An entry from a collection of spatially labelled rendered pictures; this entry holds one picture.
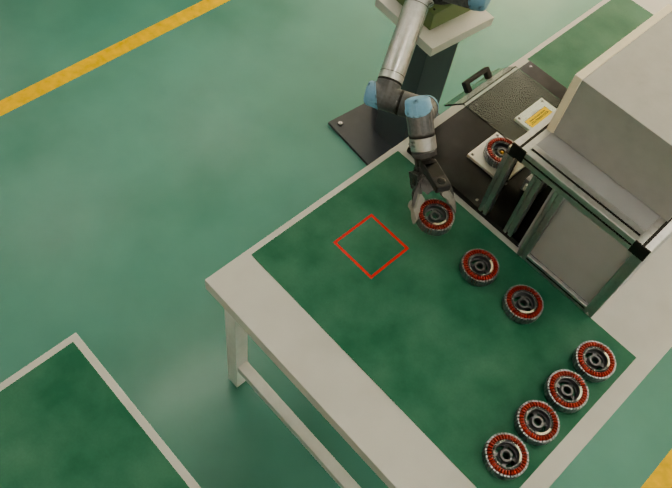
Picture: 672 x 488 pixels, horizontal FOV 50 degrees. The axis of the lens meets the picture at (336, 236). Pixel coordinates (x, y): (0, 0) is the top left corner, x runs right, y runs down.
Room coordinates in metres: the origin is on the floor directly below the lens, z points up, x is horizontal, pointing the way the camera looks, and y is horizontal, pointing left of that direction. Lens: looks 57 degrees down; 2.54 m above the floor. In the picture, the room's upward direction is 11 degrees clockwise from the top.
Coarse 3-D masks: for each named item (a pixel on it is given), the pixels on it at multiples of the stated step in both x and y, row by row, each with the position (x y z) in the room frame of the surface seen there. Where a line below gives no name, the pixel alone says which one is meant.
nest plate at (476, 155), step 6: (480, 144) 1.59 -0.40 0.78; (474, 150) 1.56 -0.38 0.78; (480, 150) 1.56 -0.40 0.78; (468, 156) 1.53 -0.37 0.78; (474, 156) 1.53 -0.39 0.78; (480, 156) 1.54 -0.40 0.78; (474, 162) 1.52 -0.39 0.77; (480, 162) 1.51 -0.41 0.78; (486, 162) 1.52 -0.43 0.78; (486, 168) 1.49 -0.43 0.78; (492, 168) 1.50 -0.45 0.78; (516, 168) 1.52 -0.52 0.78; (522, 168) 1.53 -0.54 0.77; (492, 174) 1.47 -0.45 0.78
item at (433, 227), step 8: (432, 200) 1.28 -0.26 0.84; (440, 200) 1.29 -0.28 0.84; (424, 208) 1.25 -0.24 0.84; (432, 208) 1.27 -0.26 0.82; (440, 208) 1.27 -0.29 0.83; (448, 208) 1.27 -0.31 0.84; (424, 216) 1.22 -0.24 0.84; (440, 216) 1.24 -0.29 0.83; (448, 216) 1.24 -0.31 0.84; (424, 224) 1.20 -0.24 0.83; (432, 224) 1.20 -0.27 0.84; (440, 224) 1.21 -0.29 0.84; (448, 224) 1.21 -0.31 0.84; (424, 232) 1.19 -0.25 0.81; (432, 232) 1.18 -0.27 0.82; (440, 232) 1.19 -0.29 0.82
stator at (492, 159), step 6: (492, 138) 1.59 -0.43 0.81; (498, 138) 1.59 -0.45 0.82; (504, 138) 1.60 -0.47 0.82; (486, 144) 1.56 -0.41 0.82; (492, 144) 1.56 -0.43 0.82; (498, 144) 1.58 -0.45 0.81; (504, 144) 1.58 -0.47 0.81; (510, 144) 1.58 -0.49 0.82; (486, 150) 1.54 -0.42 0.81; (492, 150) 1.54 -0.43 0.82; (498, 150) 1.55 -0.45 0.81; (504, 150) 1.56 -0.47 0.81; (486, 156) 1.52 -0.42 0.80; (492, 156) 1.51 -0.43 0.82; (498, 156) 1.54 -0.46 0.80; (492, 162) 1.50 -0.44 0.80; (498, 162) 1.50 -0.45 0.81; (516, 162) 1.52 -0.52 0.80
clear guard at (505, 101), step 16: (480, 80) 1.63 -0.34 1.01; (496, 80) 1.58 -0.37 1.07; (512, 80) 1.60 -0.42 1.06; (528, 80) 1.61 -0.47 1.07; (464, 96) 1.52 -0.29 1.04; (480, 96) 1.51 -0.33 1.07; (496, 96) 1.52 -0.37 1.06; (512, 96) 1.53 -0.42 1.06; (528, 96) 1.55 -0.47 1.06; (544, 96) 1.56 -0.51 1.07; (480, 112) 1.45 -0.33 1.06; (496, 112) 1.46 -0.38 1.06; (512, 112) 1.47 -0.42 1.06; (528, 112) 1.48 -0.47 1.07; (496, 128) 1.40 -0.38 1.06; (512, 128) 1.41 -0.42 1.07; (528, 128) 1.42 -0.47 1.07
